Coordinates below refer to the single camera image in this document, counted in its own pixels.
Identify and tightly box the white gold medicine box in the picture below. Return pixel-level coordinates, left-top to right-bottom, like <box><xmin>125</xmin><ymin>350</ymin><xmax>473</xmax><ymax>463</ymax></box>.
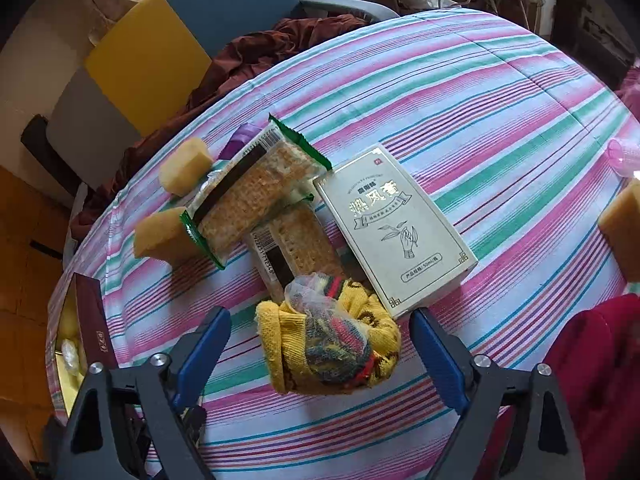
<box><xmin>314</xmin><ymin>144</ymin><xmax>477</xmax><ymax>320</ymax></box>

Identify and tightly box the yellow sponge block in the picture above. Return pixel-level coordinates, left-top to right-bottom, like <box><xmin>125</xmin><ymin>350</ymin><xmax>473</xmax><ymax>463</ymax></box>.
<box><xmin>134</xmin><ymin>207</ymin><xmax>201</xmax><ymax>266</ymax></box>
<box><xmin>158</xmin><ymin>138</ymin><xmax>214</xmax><ymax>197</ymax></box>

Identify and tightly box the yellow patterned sock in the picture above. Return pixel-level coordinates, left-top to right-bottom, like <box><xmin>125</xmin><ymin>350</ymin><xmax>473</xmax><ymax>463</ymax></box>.
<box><xmin>256</xmin><ymin>273</ymin><xmax>401</xmax><ymax>396</ymax></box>

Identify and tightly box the green cracker packet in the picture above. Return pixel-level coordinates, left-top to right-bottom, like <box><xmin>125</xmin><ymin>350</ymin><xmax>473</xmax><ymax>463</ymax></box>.
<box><xmin>180</xmin><ymin>116</ymin><xmax>332</xmax><ymax>270</ymax></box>

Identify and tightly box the purple snack packet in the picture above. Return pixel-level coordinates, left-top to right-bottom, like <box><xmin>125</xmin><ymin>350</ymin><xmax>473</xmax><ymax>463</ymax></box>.
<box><xmin>218</xmin><ymin>122</ymin><xmax>262</xmax><ymax>160</ymax></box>

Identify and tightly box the maroon gold storage box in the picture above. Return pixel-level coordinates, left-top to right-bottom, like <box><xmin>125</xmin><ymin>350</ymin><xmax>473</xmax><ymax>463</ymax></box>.
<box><xmin>53</xmin><ymin>273</ymin><xmax>118</xmax><ymax>416</ymax></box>

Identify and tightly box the red pink pillow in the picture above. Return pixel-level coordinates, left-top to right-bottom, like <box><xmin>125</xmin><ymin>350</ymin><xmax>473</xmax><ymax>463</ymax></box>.
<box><xmin>474</xmin><ymin>292</ymin><xmax>640</xmax><ymax>480</ymax></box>

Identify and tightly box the striped bed sheet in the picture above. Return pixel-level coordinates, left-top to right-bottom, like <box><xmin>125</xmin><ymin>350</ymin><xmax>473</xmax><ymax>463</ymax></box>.
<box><xmin>44</xmin><ymin>8</ymin><xmax>640</xmax><ymax>480</ymax></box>

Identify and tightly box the orange sponge at right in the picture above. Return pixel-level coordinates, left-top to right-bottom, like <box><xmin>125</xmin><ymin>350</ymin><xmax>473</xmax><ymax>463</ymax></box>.
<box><xmin>598</xmin><ymin>185</ymin><xmax>640</xmax><ymax>283</ymax></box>

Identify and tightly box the dark red blanket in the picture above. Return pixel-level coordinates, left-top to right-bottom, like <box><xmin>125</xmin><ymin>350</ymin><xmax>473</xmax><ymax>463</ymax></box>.
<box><xmin>70</xmin><ymin>13</ymin><xmax>369</xmax><ymax>242</ymax></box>

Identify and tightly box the grey yellow blue headboard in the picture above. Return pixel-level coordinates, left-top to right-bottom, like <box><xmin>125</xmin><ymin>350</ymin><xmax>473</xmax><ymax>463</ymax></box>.
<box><xmin>46</xmin><ymin>0</ymin><xmax>299</xmax><ymax>188</ymax></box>

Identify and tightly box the pink plastic cup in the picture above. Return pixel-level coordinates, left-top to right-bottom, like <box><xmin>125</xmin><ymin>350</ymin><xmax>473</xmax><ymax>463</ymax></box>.
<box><xmin>605</xmin><ymin>138</ymin><xmax>640</xmax><ymax>178</ymax></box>

